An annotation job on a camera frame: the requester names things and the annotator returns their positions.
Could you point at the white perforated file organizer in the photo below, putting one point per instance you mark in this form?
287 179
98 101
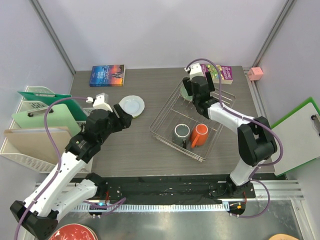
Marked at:
26 161

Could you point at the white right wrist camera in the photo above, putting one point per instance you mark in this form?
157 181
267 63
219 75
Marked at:
194 70

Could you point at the pale blue scalloped plate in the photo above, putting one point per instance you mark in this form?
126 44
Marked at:
132 103

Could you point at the orange ceramic mug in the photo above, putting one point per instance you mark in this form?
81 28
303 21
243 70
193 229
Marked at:
199 135

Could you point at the light green clipboard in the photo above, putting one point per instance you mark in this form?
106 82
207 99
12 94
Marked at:
58 116

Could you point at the lime green plate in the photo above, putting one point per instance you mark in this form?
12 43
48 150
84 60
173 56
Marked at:
136 114

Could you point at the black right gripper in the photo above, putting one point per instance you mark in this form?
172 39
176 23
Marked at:
187 83

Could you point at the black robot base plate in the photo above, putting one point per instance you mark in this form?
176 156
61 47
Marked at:
171 190

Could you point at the blue sunset paperback book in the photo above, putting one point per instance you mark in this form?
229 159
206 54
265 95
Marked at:
107 76

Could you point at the beige clipboard folder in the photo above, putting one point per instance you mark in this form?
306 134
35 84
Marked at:
34 142

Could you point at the aluminium rail profile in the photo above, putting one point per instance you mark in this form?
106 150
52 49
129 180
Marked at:
280 188

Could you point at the red patterned plate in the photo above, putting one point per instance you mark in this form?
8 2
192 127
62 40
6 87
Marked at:
74 231

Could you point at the white slotted cable duct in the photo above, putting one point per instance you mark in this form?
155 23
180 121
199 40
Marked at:
132 208

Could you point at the metal wire dish rack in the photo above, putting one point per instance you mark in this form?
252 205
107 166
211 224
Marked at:
176 111

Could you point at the white clipboard green edge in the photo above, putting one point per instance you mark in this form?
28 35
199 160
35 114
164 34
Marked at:
299 132

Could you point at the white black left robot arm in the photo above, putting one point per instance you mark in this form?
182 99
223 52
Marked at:
41 212

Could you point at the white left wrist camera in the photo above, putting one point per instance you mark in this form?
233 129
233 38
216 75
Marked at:
100 102

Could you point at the pink cube box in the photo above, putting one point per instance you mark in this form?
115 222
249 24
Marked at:
255 74

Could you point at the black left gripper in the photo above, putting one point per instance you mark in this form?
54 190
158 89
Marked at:
125 118

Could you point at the dark green clipboard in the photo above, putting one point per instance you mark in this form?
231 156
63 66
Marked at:
48 98

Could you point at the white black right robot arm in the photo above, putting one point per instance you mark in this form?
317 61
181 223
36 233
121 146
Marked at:
256 141

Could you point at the grey ceramic mug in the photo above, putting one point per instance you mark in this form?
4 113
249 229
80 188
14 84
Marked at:
181 135

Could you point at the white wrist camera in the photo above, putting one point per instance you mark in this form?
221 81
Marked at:
100 102
194 70

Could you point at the purple paperback book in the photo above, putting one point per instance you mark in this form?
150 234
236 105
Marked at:
225 73

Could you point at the mint green ceramic bowl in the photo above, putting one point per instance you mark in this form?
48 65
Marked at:
184 94

